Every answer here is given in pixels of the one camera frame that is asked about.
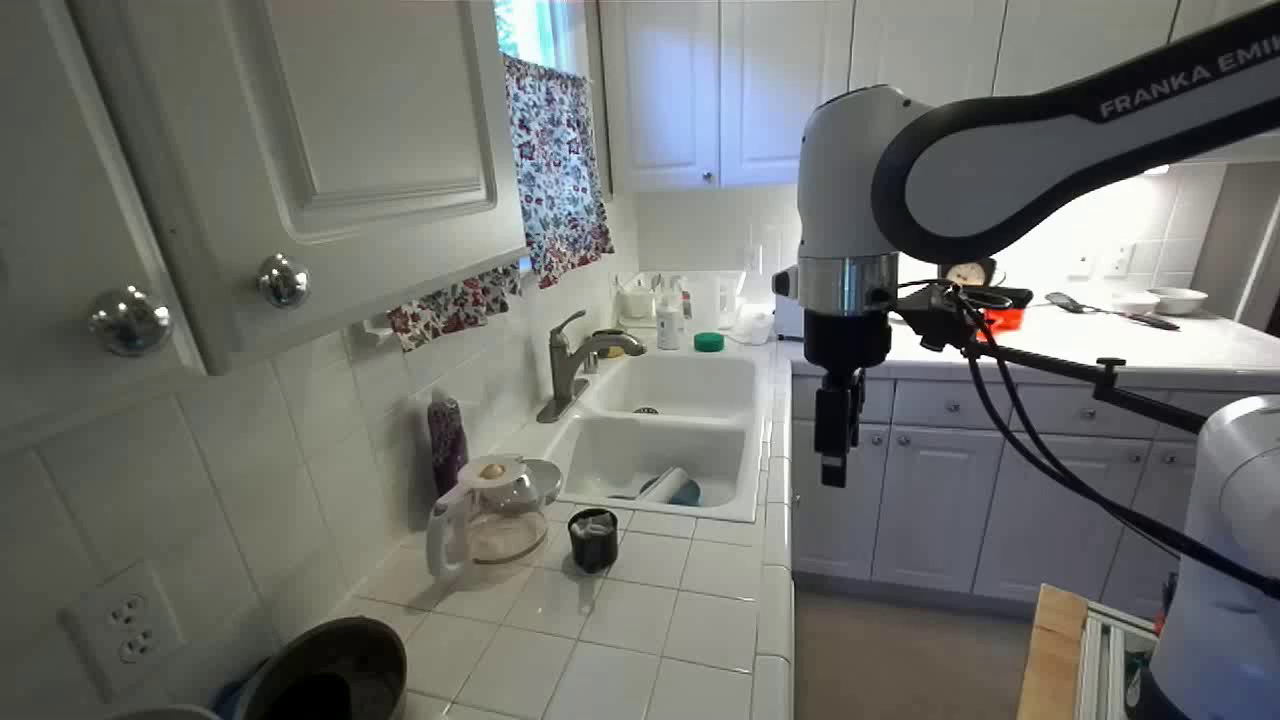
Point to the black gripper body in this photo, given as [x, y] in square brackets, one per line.
[846, 343]

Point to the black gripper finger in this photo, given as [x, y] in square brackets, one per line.
[826, 426]
[846, 421]

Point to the small black measuring cup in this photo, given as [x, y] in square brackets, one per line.
[593, 540]

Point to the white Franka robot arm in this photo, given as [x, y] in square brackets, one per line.
[852, 174]

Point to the white double sink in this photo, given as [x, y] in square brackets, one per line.
[707, 387]

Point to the white lower kitchen cabinets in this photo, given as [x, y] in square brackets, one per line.
[932, 522]

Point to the white kitchen cabinets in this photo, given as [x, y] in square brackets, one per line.
[932, 522]
[721, 81]

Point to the green round sponge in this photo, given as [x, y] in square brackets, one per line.
[711, 343]

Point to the small round desk clock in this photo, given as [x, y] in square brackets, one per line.
[970, 272]

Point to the teal plastic lid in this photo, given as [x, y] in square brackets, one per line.
[689, 495]

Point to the white soap bottle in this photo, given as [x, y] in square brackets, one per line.
[669, 326]

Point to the white plastic jug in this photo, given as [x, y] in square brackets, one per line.
[637, 296]

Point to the black kitchen utensil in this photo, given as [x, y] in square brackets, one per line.
[1065, 301]

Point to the metal kitchen faucet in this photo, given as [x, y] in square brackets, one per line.
[567, 364]

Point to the white upper kitchen cabinets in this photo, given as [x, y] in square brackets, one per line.
[721, 81]

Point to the wooden table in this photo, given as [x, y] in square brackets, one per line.
[1055, 654]

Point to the white bowl with grey rim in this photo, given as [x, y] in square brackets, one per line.
[1180, 296]

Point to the floral window curtain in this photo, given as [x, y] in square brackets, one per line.
[555, 174]

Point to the glass coffee carafe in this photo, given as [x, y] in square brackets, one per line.
[498, 522]

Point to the purple soap bottle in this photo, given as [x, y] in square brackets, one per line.
[446, 444]

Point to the window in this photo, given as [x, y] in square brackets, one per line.
[542, 28]

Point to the dark round pan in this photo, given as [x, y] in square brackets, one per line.
[340, 664]

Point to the silver round cabinet knob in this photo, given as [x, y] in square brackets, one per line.
[130, 320]
[280, 281]

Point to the black camera with orange mount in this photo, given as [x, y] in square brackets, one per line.
[997, 309]

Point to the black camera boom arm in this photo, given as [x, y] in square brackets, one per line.
[1095, 381]

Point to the aluminium base frame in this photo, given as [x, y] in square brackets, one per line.
[1113, 661]

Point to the white wall cabinet door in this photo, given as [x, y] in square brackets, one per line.
[363, 120]
[53, 163]

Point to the white wall power outlet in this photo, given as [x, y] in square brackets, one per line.
[124, 624]

